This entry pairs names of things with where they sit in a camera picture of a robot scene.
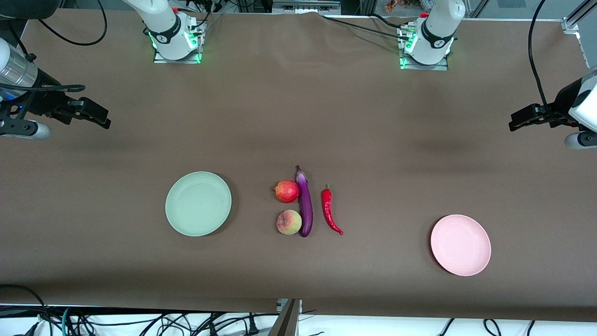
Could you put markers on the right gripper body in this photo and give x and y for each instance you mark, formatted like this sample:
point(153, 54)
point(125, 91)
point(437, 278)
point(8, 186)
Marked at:
point(45, 99)

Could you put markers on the aluminium frame corner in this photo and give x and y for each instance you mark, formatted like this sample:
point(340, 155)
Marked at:
point(571, 23)

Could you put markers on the pink round plate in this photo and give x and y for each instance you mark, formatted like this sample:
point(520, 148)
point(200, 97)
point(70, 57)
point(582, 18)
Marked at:
point(461, 245)

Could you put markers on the orange background object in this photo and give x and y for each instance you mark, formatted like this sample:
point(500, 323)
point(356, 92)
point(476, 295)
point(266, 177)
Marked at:
point(394, 4)

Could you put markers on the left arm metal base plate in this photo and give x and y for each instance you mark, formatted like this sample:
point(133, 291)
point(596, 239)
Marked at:
point(424, 67)

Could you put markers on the red chili pepper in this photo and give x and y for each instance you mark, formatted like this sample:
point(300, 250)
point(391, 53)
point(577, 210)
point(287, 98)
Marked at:
point(328, 210)

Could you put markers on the aluminium profile beam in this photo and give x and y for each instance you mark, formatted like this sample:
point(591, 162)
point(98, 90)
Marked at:
point(287, 322)

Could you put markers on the red pomegranate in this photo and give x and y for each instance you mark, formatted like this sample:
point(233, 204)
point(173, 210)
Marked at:
point(287, 191)

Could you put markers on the yellow pink peach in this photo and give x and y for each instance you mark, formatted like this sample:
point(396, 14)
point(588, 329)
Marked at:
point(289, 222)

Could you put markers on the brown table cover sheet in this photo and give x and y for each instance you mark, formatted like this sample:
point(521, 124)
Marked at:
point(298, 116)

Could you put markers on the grey metal box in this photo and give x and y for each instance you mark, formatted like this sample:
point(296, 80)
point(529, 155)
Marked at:
point(305, 5)

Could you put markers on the long purple eggplant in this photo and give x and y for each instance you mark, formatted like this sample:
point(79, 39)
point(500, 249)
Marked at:
point(305, 205)

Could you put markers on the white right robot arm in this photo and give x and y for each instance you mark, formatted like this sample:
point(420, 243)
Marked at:
point(163, 23)

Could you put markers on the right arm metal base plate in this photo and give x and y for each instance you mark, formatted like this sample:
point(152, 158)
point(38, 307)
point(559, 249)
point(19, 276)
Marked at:
point(177, 61)

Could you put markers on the pale green round plate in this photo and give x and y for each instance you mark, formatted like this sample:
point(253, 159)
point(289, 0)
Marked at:
point(198, 204)

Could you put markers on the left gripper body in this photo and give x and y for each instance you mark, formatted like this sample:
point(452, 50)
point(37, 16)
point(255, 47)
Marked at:
point(562, 103)

